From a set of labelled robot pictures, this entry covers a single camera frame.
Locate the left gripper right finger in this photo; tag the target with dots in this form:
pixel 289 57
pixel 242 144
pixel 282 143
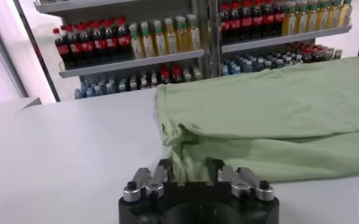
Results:
pixel 243 182

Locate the light green polo shirt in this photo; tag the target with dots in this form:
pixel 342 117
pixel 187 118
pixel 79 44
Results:
pixel 258 106

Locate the small red cap cola bottle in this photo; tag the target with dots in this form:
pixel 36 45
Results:
pixel 176 74
pixel 165 76

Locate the metal beverage shelf rack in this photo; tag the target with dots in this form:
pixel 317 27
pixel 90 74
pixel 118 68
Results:
pixel 130 64
pixel 282 39

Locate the yellow juice bottle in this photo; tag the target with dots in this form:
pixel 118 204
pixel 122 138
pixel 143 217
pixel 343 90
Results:
pixel 311 19
pixel 135 45
pixel 334 16
pixel 289 22
pixel 322 17
pixel 181 38
pixel 170 40
pixel 345 14
pixel 301 20
pixel 193 36
pixel 158 42
pixel 147 44

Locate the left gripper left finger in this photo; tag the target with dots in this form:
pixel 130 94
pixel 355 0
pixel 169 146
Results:
pixel 150 182

